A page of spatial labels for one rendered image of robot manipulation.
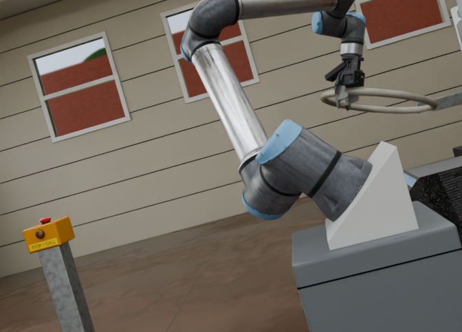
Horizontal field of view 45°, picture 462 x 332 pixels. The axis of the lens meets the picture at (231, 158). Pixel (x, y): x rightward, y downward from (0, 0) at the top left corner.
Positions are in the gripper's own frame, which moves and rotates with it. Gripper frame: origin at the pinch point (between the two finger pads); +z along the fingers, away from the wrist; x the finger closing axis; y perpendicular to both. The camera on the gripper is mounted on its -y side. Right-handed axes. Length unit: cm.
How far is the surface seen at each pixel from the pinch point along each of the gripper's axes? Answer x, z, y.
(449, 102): 46, -9, 20
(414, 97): 14.8, -5.4, 23.0
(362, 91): 0.4, -6.0, 9.2
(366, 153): 516, -18, -368
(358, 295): -64, 57, 63
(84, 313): -88, 84, -30
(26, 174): 152, 69, -756
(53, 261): -99, 66, -34
